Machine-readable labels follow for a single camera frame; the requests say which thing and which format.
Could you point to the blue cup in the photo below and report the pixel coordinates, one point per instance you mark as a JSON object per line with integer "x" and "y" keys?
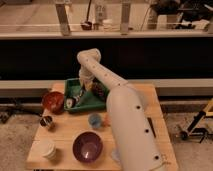
{"x": 95, "y": 120}

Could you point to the green plastic tray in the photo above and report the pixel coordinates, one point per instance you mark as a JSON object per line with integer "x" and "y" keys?
{"x": 88, "y": 101}

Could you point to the dark grape bunch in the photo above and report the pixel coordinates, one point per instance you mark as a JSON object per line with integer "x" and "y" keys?
{"x": 99, "y": 91}

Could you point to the orange fruit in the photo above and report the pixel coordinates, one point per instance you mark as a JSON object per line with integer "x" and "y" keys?
{"x": 106, "y": 120}

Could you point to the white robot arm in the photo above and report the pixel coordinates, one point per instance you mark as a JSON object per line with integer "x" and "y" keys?
{"x": 132, "y": 132}

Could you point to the purple bowl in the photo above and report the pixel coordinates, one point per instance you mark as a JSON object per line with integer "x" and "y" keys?
{"x": 87, "y": 147}

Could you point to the yellow black floor stand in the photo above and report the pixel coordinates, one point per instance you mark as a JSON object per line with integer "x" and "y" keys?
{"x": 193, "y": 130}

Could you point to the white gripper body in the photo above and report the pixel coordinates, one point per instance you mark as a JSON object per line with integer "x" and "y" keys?
{"x": 88, "y": 85}

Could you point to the small metal cup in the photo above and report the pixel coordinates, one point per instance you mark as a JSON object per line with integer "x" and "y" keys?
{"x": 47, "y": 122}

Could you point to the black remote control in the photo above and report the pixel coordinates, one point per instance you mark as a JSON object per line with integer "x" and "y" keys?
{"x": 152, "y": 126}

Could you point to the white paper cup stack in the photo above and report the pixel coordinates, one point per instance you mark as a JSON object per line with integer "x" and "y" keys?
{"x": 47, "y": 149}

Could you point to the red bowl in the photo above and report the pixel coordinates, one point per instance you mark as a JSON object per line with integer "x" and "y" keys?
{"x": 53, "y": 101}

